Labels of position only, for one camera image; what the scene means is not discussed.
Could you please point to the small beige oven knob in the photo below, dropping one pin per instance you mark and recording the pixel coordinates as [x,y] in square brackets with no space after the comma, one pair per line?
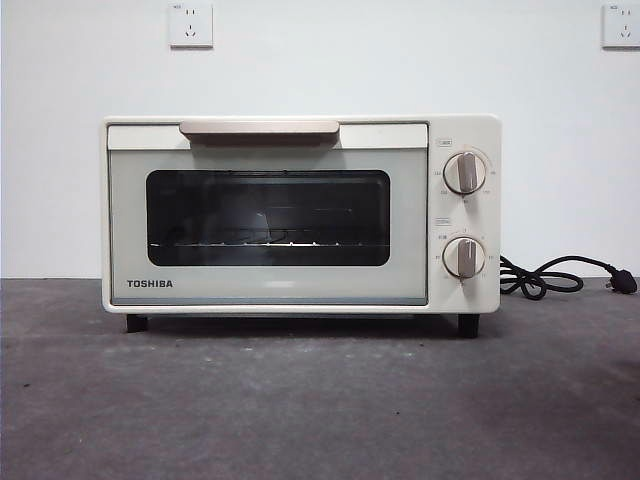
[464,257]

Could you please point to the white wall socket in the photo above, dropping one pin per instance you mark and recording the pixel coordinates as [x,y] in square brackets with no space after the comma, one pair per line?
[622,27]
[191,26]

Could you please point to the large beige oven knob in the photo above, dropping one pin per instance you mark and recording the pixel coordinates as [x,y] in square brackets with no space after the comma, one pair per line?
[466,173]

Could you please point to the cream Toshiba toaster oven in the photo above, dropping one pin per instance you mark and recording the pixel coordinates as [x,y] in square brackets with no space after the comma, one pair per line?
[465,130]

